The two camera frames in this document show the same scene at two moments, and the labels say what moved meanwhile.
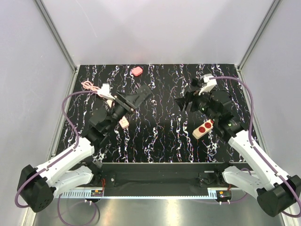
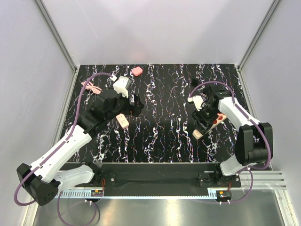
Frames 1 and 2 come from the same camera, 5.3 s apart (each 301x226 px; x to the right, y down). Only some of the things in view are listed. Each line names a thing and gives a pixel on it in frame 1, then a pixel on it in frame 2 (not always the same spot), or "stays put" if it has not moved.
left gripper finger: (144, 98) to (136, 100)
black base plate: (159, 175) stays put
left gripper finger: (144, 92) to (136, 108)
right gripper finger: (194, 82) to (206, 129)
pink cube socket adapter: (137, 71) stays put
